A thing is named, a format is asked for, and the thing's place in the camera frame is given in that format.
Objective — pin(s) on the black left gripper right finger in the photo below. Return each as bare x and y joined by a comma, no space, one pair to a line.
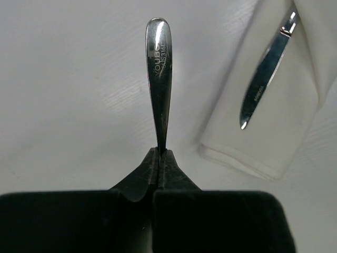
170,176

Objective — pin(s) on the silver table knife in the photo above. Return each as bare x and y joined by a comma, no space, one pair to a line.
268,66

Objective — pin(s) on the silver fork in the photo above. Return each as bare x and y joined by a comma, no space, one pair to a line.
159,61

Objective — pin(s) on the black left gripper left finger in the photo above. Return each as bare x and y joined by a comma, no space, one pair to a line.
131,222

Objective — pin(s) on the white cloth napkin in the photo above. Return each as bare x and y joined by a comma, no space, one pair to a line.
267,146

